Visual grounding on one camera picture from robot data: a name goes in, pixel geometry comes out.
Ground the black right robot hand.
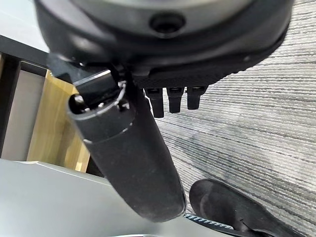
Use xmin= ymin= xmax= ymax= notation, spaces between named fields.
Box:
xmin=33 ymin=0 xmax=295 ymax=223

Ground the dark robot foot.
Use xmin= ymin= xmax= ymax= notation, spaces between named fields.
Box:
xmin=189 ymin=178 xmax=308 ymax=237

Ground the striped braided cable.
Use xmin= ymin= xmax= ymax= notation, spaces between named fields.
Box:
xmin=184 ymin=213 xmax=235 ymax=232

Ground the wooden shoe rack black frame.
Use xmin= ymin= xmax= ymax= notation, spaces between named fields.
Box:
xmin=0 ymin=34 xmax=106 ymax=178

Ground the silver robot leg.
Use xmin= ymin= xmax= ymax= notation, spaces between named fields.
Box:
xmin=0 ymin=158 xmax=237 ymax=237

